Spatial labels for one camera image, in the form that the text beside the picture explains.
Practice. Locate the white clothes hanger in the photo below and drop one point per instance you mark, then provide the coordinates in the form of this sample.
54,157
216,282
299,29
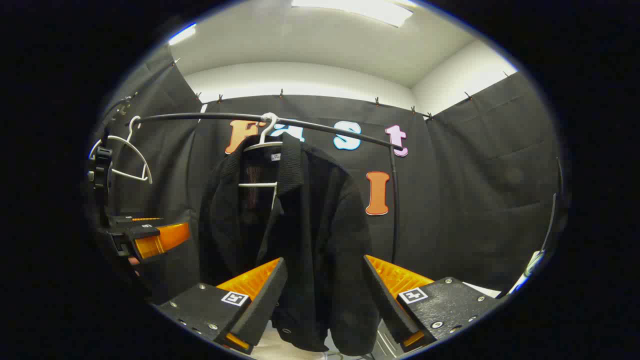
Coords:
257,185
148,172

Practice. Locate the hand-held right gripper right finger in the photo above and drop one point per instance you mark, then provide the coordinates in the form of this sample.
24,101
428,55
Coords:
382,295

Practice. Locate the white board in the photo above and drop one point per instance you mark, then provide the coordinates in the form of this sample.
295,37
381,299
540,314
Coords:
482,291

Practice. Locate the black backdrop cloth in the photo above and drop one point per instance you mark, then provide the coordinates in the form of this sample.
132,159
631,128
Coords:
475,200

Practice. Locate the black knit jacket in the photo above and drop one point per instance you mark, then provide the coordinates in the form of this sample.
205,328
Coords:
310,225

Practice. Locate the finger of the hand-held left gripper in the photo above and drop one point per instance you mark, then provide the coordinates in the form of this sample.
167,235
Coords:
160,241
125,220

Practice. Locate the grey ribbed metal panel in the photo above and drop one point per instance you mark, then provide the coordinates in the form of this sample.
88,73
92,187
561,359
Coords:
385,342

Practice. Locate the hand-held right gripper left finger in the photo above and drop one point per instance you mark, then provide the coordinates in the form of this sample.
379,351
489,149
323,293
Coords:
267,295

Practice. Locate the long ceiling light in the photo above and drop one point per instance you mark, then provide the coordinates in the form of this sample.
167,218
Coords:
350,9

